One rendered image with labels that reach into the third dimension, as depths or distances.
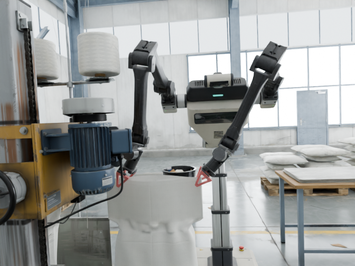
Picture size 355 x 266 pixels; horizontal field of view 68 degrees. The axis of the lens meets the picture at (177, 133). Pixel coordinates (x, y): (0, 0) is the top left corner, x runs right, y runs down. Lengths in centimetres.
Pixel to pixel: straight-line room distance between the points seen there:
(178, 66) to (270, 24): 341
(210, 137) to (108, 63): 89
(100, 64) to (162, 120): 833
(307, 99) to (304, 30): 229
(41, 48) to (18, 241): 72
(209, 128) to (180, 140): 766
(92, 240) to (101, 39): 124
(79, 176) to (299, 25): 972
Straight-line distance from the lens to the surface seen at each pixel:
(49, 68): 121
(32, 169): 97
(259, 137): 946
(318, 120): 994
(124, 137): 96
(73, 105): 92
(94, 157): 93
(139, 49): 117
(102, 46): 110
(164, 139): 937
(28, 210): 101
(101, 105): 92
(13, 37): 103
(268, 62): 114
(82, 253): 192
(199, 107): 158
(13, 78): 100
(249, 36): 978
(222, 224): 191
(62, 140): 98
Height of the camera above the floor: 133
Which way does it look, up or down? 3 degrees down
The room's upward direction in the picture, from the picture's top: 3 degrees counter-clockwise
